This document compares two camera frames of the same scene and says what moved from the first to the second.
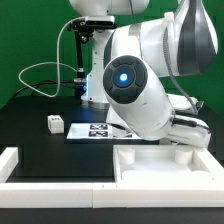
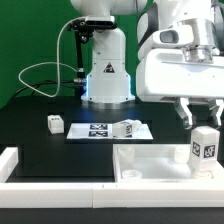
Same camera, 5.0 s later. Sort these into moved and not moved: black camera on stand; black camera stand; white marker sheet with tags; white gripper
Moved: white gripper
Not moved: white marker sheet with tags; black camera stand; black camera on stand
